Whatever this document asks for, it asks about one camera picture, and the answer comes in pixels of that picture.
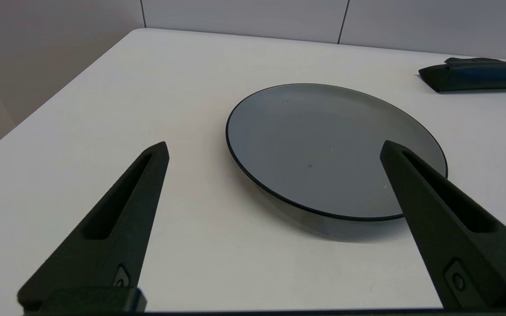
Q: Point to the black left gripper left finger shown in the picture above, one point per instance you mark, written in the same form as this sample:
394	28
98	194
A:
117	228

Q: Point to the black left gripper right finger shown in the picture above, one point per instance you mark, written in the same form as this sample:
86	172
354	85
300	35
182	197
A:
437	228

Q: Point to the black leather glasses case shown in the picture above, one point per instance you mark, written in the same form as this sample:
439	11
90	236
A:
477	74

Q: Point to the grey round plate black rim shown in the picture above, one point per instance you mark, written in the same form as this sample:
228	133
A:
323	149

